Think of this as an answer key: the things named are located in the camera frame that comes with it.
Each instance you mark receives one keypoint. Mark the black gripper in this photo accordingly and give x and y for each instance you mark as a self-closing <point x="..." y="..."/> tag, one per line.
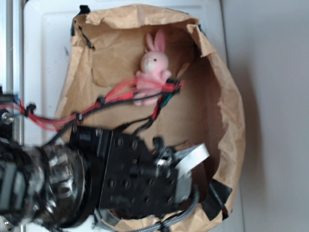
<point x="122" y="174"/>

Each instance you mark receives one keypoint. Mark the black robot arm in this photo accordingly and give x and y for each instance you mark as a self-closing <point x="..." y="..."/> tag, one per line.
<point x="46" y="185"/>

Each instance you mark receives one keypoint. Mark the pink plush bunny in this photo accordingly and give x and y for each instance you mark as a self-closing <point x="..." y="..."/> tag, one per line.
<point x="153" y="70"/>

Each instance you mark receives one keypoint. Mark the brown paper bag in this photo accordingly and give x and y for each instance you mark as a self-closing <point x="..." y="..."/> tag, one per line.
<point x="107" y="46"/>

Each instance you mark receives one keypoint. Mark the black metal bracket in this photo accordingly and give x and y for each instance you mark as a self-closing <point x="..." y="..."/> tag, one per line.
<point x="7" y="115"/>

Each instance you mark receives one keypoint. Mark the aluminium frame rail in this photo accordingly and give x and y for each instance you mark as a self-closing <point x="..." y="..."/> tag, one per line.
<point x="12" y="46"/>

